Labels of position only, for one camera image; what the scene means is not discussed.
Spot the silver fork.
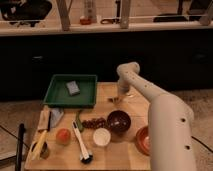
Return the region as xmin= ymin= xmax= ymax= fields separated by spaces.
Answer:
xmin=108 ymin=94 xmax=134 ymax=103

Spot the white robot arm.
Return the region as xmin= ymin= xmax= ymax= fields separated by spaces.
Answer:
xmin=117 ymin=62 xmax=197 ymax=171

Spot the purple bowl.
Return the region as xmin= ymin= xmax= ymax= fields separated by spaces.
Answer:
xmin=107 ymin=110 xmax=131 ymax=134

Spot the orange-red bowl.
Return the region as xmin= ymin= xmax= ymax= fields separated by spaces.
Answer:
xmin=135 ymin=126 xmax=149 ymax=155

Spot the red grapes bunch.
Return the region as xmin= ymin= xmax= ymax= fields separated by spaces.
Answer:
xmin=82 ymin=118 xmax=106 ymax=129

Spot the grey sponge block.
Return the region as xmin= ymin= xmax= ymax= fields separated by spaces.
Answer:
xmin=66 ymin=81 xmax=80 ymax=96

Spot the green vegetable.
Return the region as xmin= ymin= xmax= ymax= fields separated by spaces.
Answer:
xmin=75 ymin=110 xmax=84 ymax=132

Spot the green plastic tray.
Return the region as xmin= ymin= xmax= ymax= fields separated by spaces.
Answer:
xmin=44 ymin=74 xmax=97 ymax=108

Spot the grey folded cloth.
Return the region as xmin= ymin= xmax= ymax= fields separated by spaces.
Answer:
xmin=50 ymin=108 xmax=64 ymax=128

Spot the orange tomato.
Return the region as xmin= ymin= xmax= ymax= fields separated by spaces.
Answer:
xmin=56 ymin=128 xmax=71 ymax=145

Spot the white black dish brush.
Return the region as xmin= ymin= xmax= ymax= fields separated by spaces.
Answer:
xmin=72 ymin=122 xmax=93 ymax=164

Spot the red object on shelf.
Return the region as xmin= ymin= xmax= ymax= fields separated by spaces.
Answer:
xmin=79 ymin=16 xmax=92 ymax=25

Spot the dark round cup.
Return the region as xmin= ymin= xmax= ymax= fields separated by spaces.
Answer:
xmin=31 ymin=142 xmax=50 ymax=159

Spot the black pole left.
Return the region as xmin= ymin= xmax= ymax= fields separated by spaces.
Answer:
xmin=15 ymin=123 xmax=25 ymax=171

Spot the black cable on floor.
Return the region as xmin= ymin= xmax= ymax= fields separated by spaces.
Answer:
xmin=191 ymin=134 xmax=213 ymax=154

